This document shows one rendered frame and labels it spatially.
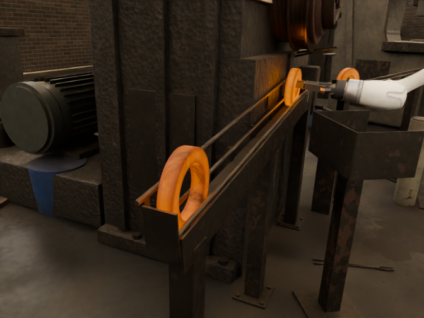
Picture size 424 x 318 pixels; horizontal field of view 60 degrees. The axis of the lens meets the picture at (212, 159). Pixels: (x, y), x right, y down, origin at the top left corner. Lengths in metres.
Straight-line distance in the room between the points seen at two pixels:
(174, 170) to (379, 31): 3.83
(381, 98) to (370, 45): 2.91
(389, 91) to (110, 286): 1.28
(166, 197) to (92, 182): 1.22
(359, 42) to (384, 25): 0.28
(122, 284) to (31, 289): 0.34
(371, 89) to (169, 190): 1.00
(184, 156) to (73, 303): 0.97
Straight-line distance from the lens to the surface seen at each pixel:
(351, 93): 1.50
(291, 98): 1.51
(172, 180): 0.66
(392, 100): 1.49
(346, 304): 1.56
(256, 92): 1.31
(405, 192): 2.45
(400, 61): 4.31
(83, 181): 1.89
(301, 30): 1.55
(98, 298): 1.53
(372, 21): 4.38
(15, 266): 1.80
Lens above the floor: 0.97
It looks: 20 degrees down
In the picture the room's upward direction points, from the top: 2 degrees clockwise
